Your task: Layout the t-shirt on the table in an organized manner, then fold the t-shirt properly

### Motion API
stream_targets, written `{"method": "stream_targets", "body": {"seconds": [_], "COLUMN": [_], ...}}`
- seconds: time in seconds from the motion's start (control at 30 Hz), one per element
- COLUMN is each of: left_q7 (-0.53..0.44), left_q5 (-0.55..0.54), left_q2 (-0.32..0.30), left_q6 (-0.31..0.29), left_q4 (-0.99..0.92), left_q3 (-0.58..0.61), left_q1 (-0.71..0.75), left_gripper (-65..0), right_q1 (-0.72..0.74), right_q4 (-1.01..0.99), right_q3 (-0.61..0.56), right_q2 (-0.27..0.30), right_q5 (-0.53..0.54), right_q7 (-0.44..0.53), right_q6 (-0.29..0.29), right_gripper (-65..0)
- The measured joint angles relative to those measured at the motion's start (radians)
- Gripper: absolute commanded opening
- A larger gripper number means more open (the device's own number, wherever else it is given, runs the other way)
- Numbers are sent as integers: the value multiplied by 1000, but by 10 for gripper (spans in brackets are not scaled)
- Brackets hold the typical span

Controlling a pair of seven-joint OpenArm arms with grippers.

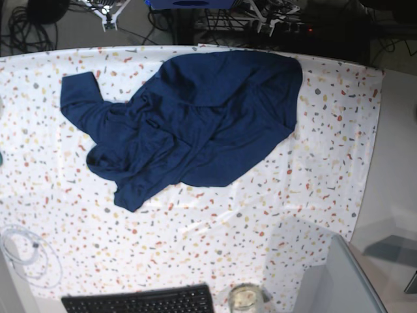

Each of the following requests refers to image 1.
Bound grey monitor back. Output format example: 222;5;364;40
293;235;386;313

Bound coiled white cable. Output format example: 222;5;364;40
0;224;63;290

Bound black computer keyboard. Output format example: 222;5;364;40
61;284;214;313

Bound terrazzo pattern table cloth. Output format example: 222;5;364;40
1;45;384;312

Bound navy blue t-shirt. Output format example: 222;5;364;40
61;50;303;212

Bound clear glass jar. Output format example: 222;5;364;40
228;284;265;313

